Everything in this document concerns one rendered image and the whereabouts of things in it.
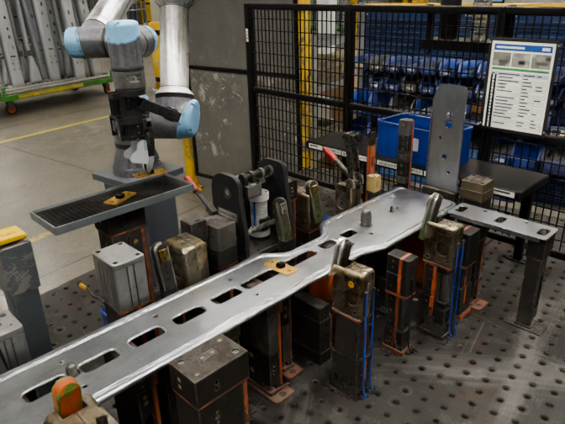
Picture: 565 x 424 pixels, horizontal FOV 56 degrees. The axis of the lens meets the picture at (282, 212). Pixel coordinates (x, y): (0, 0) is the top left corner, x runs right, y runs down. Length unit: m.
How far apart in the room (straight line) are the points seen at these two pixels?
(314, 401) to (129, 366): 0.51
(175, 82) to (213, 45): 2.54
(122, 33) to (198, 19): 2.97
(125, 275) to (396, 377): 0.73
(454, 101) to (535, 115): 0.32
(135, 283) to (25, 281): 0.24
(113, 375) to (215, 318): 0.24
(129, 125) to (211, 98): 2.96
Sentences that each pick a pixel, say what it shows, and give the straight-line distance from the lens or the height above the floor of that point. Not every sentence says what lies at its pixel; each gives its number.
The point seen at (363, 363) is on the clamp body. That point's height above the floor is 0.81.
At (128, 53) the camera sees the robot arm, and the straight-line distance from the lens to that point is 1.32.
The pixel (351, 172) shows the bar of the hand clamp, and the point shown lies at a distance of 1.66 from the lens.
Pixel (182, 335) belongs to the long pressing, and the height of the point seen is 1.00.
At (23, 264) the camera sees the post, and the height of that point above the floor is 1.09.
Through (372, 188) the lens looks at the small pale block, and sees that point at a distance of 1.74.
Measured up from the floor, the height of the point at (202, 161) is 0.28.
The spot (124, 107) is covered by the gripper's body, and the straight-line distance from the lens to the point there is 1.35.
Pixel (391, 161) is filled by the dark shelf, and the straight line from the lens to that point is 2.00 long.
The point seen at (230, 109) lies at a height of 0.76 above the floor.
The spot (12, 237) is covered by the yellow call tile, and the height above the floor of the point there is 1.16.
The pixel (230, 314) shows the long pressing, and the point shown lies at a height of 1.00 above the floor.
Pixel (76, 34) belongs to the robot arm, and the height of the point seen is 1.53.
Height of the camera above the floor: 1.64
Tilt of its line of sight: 23 degrees down
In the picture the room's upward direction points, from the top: 2 degrees counter-clockwise
